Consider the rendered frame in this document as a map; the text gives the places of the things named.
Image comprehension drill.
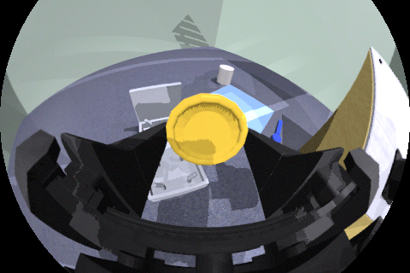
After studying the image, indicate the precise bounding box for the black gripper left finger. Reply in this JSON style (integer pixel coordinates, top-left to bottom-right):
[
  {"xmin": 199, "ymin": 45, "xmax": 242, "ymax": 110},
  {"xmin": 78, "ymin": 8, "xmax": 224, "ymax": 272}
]
[{"xmin": 61, "ymin": 122, "xmax": 167, "ymax": 218}]

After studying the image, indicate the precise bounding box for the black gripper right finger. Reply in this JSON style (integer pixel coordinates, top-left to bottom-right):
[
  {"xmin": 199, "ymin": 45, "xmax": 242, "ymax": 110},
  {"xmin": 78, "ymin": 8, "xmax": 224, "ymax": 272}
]
[{"xmin": 243, "ymin": 127, "xmax": 344, "ymax": 219}]

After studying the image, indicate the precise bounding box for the white cylinder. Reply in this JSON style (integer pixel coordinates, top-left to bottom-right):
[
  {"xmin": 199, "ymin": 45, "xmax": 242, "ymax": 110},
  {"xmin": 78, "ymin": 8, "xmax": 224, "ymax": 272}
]
[{"xmin": 218, "ymin": 65, "xmax": 235, "ymax": 85}]

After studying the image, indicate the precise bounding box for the white dish rack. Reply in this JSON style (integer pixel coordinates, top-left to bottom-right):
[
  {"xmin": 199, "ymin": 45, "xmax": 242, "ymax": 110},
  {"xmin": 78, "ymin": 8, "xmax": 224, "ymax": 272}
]
[{"xmin": 130, "ymin": 83, "xmax": 209, "ymax": 201}]

